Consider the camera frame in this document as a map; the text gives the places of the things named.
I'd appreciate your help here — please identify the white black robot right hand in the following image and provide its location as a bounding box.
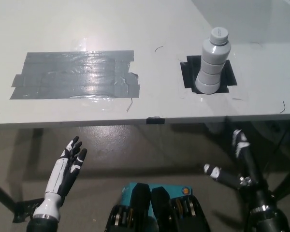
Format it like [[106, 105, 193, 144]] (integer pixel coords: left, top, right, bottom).
[[203, 130, 279, 214]]

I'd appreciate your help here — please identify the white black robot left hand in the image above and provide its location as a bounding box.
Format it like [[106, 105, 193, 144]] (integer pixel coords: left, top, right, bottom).
[[33, 135, 88, 218]]

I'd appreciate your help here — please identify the white plastic bottle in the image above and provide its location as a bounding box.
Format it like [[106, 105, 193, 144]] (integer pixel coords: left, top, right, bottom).
[[195, 27, 232, 94]]

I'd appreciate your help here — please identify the black teal robot torso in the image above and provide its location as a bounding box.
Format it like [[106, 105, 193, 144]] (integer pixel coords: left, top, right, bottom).
[[103, 182, 211, 232]]

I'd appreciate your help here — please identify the black metal table leg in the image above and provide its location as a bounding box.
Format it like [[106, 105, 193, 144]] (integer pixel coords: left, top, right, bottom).
[[0, 178, 18, 215], [265, 135, 290, 203]]

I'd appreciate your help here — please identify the small black tape strip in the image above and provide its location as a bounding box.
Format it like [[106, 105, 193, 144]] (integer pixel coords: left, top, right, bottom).
[[146, 116, 166, 125]]

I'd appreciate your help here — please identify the black tape square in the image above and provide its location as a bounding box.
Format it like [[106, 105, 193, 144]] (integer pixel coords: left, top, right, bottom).
[[180, 55, 238, 94]]

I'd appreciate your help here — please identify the grey duct tape patch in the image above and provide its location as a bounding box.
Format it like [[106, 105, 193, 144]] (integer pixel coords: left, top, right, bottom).
[[9, 50, 141, 101]]

